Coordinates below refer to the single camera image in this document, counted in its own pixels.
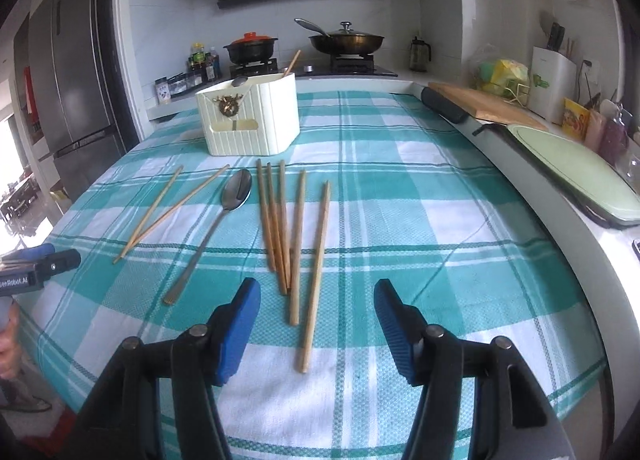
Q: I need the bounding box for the silver metal spoon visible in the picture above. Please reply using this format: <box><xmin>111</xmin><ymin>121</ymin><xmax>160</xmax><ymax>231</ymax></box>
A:
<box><xmin>162</xmin><ymin>168</ymin><xmax>253</xmax><ymax>306</ymax></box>

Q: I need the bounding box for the black rolled mat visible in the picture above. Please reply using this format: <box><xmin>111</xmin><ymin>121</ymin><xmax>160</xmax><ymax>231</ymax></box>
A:
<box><xmin>421</xmin><ymin>87</ymin><xmax>469</xmax><ymax>124</ymax></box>

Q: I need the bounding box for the wooden cutting board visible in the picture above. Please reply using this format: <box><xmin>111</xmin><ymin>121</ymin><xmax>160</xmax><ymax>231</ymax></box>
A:
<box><xmin>427</xmin><ymin>82</ymin><xmax>547</xmax><ymax>131</ymax></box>

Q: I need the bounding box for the green cutting board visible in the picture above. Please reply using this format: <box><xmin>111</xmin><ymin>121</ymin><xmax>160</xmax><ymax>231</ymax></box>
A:
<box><xmin>506</xmin><ymin>124</ymin><xmax>639</xmax><ymax>227</ymax></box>

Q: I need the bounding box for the white knife block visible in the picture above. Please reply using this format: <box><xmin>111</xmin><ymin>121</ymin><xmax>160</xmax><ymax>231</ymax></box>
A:
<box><xmin>527</xmin><ymin>22</ymin><xmax>577</xmax><ymax>125</ymax></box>

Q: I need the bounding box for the wooden chopstick cluster left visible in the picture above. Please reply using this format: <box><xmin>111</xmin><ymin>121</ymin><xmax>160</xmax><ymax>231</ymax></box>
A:
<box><xmin>256</xmin><ymin>158</ymin><xmax>277</xmax><ymax>272</ymax></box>

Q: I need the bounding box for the wooden chopstick cluster right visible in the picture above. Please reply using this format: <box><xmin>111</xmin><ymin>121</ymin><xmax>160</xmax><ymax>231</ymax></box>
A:
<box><xmin>279</xmin><ymin>160</ymin><xmax>291</xmax><ymax>293</ymax></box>

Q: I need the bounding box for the dark glass kettle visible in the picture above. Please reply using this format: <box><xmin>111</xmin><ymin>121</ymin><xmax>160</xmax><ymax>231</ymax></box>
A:
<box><xmin>409</xmin><ymin>36</ymin><xmax>432</xmax><ymax>72</ymax></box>

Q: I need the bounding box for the yellow snack packet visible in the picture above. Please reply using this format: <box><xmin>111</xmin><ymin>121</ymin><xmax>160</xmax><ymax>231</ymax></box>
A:
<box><xmin>562</xmin><ymin>98</ymin><xmax>590</xmax><ymax>142</ymax></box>

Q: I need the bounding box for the grey refrigerator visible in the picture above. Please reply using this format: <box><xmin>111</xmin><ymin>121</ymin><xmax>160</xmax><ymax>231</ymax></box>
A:
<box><xmin>28</xmin><ymin>0</ymin><xmax>139</xmax><ymax>201</ymax></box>

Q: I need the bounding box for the wooden chopstick cluster middle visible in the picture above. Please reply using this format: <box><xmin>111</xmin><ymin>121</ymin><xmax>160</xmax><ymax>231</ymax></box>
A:
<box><xmin>267</xmin><ymin>162</ymin><xmax>288</xmax><ymax>295</ymax></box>

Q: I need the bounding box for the plastic bag with produce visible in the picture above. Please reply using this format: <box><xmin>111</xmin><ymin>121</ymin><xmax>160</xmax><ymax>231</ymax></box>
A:
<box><xmin>469</xmin><ymin>44</ymin><xmax>529</xmax><ymax>104</ymax></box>

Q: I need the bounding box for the spice jar rack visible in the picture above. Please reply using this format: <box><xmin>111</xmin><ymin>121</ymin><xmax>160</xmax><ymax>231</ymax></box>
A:
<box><xmin>154</xmin><ymin>72</ymin><xmax>203</xmax><ymax>104</ymax></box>

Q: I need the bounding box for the teal plaid tablecloth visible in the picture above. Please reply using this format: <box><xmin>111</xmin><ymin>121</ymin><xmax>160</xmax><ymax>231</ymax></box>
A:
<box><xmin>18</xmin><ymin>91</ymin><xmax>605</xmax><ymax>459</ymax></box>

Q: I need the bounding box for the wooden chopstick cluster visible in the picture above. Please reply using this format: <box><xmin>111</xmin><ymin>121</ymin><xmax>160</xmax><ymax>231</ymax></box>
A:
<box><xmin>256</xmin><ymin>158</ymin><xmax>277</xmax><ymax>272</ymax></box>
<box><xmin>279</xmin><ymin>160</ymin><xmax>291</xmax><ymax>293</ymax></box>
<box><xmin>267</xmin><ymin>162</ymin><xmax>288</xmax><ymax>295</ymax></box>

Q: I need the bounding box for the wok with glass lid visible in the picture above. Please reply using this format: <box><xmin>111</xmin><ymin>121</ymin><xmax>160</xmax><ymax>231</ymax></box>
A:
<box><xmin>294</xmin><ymin>17</ymin><xmax>384</xmax><ymax>57</ymax></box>

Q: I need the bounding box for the person's left hand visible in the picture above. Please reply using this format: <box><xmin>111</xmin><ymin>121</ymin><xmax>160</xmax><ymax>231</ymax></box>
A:
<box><xmin>0</xmin><ymin>303</ymin><xmax>23</xmax><ymax>380</ymax></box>

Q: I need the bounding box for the black gas stove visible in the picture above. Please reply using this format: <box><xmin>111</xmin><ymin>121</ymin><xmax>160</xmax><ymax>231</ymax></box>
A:
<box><xmin>230</xmin><ymin>55</ymin><xmax>398</xmax><ymax>79</ymax></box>

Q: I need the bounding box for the black pot orange lid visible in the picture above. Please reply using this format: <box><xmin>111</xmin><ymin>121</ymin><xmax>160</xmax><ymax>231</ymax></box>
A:
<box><xmin>224</xmin><ymin>31</ymin><xmax>278</xmax><ymax>65</ymax></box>

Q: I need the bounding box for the condiment bottles group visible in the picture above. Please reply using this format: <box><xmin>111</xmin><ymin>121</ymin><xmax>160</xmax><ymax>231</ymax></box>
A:
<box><xmin>188</xmin><ymin>42</ymin><xmax>222</xmax><ymax>82</ymax></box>

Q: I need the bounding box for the cream utensil holder box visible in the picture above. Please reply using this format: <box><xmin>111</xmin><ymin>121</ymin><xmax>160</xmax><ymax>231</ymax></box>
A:
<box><xmin>195</xmin><ymin>74</ymin><xmax>300</xmax><ymax>157</ymax></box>

